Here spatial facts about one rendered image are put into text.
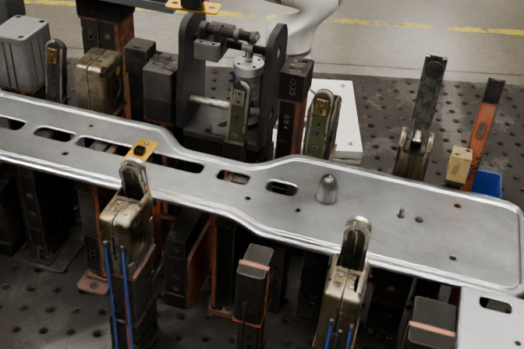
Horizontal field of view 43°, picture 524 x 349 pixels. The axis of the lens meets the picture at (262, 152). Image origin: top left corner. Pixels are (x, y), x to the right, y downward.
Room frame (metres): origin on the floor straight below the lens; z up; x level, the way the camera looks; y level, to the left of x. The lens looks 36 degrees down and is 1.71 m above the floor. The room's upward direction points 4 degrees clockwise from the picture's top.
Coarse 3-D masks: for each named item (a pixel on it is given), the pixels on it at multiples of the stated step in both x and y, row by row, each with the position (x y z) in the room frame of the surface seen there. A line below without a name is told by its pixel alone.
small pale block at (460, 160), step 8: (456, 152) 0.93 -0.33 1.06; (464, 152) 0.93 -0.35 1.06; (472, 152) 0.93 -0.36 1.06; (456, 160) 0.92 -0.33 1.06; (464, 160) 0.91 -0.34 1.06; (448, 168) 0.92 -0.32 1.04; (456, 168) 0.91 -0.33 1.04; (464, 168) 0.91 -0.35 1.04; (448, 176) 0.92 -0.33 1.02; (456, 176) 0.91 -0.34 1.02; (464, 176) 0.91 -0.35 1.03; (448, 184) 0.92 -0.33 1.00; (456, 184) 0.91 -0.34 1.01; (464, 184) 0.91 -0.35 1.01; (416, 280) 0.94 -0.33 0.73; (424, 280) 0.92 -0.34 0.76; (416, 288) 0.92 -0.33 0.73; (424, 288) 0.92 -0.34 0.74; (424, 296) 0.92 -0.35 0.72
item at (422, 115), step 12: (432, 60) 0.99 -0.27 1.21; (444, 60) 0.97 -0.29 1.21; (432, 72) 0.95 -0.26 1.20; (420, 84) 0.97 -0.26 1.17; (432, 84) 0.98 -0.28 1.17; (420, 96) 0.97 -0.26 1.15; (432, 96) 0.97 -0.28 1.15; (420, 108) 0.97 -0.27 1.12; (432, 108) 0.96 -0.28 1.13; (420, 120) 0.97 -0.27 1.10; (432, 120) 0.96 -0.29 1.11; (408, 132) 0.96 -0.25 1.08; (408, 144) 0.96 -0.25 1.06
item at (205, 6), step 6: (168, 0) 0.99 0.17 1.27; (174, 0) 0.99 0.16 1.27; (168, 6) 0.97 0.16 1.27; (174, 6) 0.97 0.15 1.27; (180, 6) 0.97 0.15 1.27; (204, 6) 0.98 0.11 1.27; (210, 6) 0.98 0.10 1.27; (216, 6) 0.98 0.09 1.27; (198, 12) 0.96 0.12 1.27; (204, 12) 0.96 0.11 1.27; (210, 12) 0.96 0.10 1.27; (216, 12) 0.96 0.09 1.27
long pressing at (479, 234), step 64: (0, 128) 0.99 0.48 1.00; (64, 128) 1.00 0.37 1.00; (128, 128) 1.02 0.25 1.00; (192, 192) 0.85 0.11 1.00; (256, 192) 0.86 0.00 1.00; (384, 192) 0.88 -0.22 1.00; (448, 192) 0.90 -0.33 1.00; (384, 256) 0.73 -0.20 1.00; (448, 256) 0.74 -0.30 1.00; (512, 256) 0.75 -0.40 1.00
